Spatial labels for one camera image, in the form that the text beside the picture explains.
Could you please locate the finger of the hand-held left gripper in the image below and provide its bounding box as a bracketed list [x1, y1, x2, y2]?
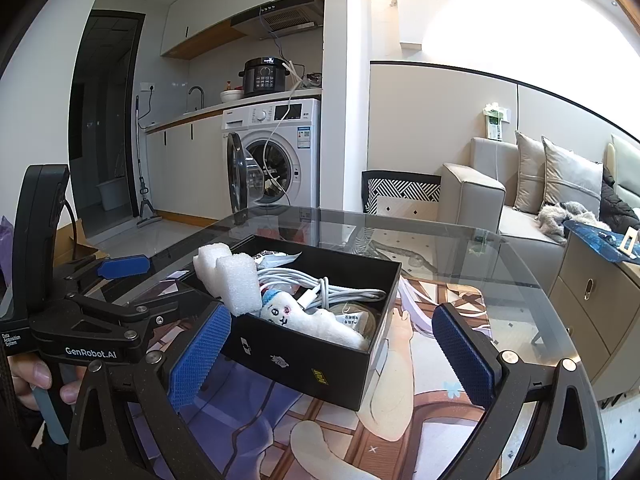
[65, 255, 152, 287]
[75, 282, 222, 341]

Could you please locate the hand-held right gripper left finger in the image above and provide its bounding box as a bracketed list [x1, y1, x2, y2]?
[65, 302, 233, 480]

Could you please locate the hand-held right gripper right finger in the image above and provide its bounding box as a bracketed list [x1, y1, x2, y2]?
[431, 302, 609, 480]

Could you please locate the white foam block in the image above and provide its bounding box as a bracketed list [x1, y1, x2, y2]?
[194, 242, 234, 287]
[215, 254, 262, 317]

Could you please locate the black box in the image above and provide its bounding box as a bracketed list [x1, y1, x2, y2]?
[189, 232, 403, 412]

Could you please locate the white plush toy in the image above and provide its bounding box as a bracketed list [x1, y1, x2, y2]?
[260, 287, 369, 352]

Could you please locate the white cable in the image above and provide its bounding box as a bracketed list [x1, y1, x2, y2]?
[256, 265, 387, 312]

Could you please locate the person's left hand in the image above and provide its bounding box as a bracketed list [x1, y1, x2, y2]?
[7, 357, 88, 411]

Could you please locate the brown cardboard box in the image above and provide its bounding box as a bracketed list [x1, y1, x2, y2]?
[52, 220, 101, 272]

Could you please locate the purple bag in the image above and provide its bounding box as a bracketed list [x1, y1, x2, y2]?
[0, 215, 16, 287]

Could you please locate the grey mop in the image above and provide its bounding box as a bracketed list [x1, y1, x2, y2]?
[134, 95, 164, 229]

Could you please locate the grey bucket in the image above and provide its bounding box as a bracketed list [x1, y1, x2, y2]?
[96, 177, 129, 212]

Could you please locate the clear plastic packet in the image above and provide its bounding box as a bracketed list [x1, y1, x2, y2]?
[330, 302, 382, 347]

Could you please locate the white printed pouch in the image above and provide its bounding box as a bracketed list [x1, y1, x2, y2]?
[251, 250, 302, 274]

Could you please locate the white kitchen base cabinet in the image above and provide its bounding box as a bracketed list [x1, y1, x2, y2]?
[145, 105, 227, 222]

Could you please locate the beige side cabinet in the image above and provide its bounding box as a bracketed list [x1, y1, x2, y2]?
[547, 220, 640, 404]

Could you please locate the printed desk mat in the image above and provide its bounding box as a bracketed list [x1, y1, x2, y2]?
[125, 240, 506, 480]

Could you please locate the black framed glass door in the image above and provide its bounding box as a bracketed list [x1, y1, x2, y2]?
[67, 10, 146, 239]

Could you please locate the beige sofa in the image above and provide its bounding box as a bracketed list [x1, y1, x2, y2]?
[440, 132, 640, 247]

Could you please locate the grey fur garment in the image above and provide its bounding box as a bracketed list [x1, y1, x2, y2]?
[536, 201, 614, 246]

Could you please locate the blue tray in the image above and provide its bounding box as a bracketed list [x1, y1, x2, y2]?
[565, 219, 640, 266]

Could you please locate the plain grey cushion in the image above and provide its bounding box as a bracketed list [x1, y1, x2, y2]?
[513, 131, 549, 215]

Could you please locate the white washing machine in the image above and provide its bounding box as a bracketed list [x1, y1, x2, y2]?
[221, 98, 322, 212]

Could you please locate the white phone stand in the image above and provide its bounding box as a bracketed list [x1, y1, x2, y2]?
[620, 227, 639, 261]

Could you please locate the grey cushion with band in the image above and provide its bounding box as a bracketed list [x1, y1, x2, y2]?
[541, 136, 605, 221]

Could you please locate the black jacket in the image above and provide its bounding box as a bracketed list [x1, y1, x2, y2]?
[597, 165, 640, 234]

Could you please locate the black pressure cooker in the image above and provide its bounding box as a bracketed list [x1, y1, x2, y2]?
[238, 57, 292, 99]

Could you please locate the range hood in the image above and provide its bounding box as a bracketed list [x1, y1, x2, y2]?
[231, 0, 325, 40]

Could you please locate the white power cord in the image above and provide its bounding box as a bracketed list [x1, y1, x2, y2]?
[259, 61, 307, 197]

